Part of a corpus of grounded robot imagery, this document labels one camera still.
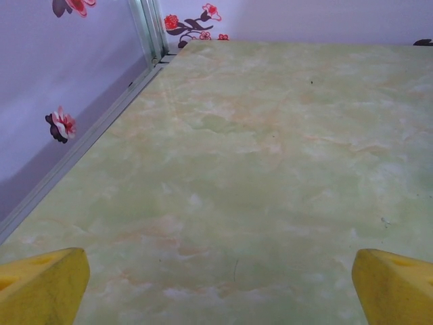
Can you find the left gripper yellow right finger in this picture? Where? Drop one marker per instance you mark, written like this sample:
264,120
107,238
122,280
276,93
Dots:
399,291

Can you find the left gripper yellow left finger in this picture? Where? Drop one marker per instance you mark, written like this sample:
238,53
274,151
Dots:
40,287

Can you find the aluminium table side rail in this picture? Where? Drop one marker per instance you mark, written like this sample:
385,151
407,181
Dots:
67,162

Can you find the aluminium frame post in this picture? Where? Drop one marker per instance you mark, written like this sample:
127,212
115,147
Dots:
149,34

